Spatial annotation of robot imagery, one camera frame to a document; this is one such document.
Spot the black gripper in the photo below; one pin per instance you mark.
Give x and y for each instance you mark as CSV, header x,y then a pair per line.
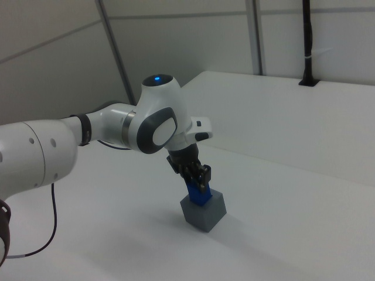
x,y
184,156

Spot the blue block with knob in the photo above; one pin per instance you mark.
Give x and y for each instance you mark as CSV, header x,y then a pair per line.
x,y
196,196

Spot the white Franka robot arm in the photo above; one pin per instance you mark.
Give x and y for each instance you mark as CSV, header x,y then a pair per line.
x,y
158,99

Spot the grey hollow cuboid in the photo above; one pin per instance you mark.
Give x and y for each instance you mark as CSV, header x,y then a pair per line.
x,y
205,218

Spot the grey metal partition post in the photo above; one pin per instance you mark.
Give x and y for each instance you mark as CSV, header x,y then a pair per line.
x,y
255,38
117,52

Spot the black clamped mount pole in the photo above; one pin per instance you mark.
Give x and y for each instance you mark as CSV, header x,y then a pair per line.
x,y
307,44

